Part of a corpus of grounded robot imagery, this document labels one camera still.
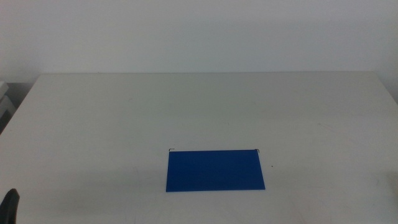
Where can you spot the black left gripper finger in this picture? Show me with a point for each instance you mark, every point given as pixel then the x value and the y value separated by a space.
pixel 9 207

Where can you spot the blue rectangular mat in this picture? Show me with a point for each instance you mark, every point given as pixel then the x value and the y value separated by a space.
pixel 214 171

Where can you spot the white furniture piece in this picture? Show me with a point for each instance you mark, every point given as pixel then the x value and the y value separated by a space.
pixel 4 104

